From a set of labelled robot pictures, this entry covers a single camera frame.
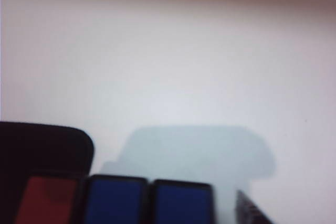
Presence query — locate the black mouse pad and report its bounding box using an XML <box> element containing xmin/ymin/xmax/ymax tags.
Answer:
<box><xmin>0</xmin><ymin>121</ymin><xmax>95</xmax><ymax>183</ymax></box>

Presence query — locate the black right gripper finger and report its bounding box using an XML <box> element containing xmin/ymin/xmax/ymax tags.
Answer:
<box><xmin>234</xmin><ymin>189</ymin><xmax>276</xmax><ymax>224</ymax></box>

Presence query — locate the multicolour puzzle cube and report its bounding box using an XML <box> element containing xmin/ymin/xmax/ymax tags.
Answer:
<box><xmin>12</xmin><ymin>173</ymin><xmax>217</xmax><ymax>224</ymax></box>

